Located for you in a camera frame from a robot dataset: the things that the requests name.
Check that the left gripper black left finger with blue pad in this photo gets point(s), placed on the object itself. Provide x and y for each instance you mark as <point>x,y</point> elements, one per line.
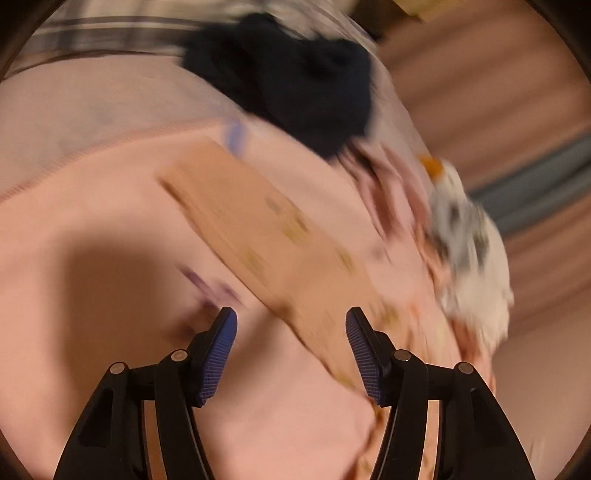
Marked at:
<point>109,438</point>

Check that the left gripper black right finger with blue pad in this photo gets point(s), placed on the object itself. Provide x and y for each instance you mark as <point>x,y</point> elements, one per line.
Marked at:
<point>475,439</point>

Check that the orange cartoon print baby shirt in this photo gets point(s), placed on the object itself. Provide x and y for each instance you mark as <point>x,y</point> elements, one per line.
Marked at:
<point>286,241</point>

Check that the white small garment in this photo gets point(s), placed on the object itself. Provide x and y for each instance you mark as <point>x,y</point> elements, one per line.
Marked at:
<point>481,299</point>

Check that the pink printed bed blanket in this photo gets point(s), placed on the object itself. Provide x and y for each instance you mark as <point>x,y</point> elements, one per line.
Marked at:
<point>98,265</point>

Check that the white goose plush toy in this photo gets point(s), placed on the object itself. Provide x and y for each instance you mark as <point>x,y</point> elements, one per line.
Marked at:
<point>445,177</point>

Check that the grey small garment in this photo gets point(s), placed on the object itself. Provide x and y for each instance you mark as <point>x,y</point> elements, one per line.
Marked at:
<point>458,229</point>

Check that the teal blue curtain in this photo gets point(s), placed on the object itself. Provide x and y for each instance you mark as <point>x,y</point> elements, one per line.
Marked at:
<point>538,190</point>

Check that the pink crumpled garment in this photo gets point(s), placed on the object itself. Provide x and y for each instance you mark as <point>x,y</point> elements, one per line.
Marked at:
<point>394,187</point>

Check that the grey bed sheet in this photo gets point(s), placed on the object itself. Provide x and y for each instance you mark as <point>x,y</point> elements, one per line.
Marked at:
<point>52,111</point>

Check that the beige pink curtain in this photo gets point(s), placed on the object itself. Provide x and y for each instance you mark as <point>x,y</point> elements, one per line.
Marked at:
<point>492,87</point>

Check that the dark navy garment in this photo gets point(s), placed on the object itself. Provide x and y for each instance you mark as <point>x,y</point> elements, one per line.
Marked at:
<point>317,90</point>

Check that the plaid grey white pillow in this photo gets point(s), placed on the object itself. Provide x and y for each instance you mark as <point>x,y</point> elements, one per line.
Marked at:
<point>69,28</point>

